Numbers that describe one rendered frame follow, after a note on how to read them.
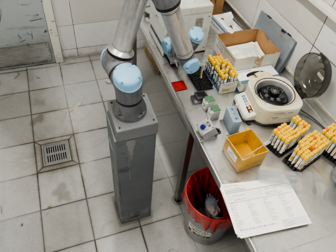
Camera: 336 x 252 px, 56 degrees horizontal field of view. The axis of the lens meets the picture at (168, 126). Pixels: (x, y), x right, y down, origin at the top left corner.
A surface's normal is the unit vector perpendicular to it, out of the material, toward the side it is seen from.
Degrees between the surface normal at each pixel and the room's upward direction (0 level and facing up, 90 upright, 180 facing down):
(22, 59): 90
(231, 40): 91
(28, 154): 0
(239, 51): 1
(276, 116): 90
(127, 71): 9
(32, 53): 91
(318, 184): 0
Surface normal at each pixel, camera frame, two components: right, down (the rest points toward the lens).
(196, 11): 0.33, 0.72
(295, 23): -0.94, 0.20
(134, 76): 0.09, -0.53
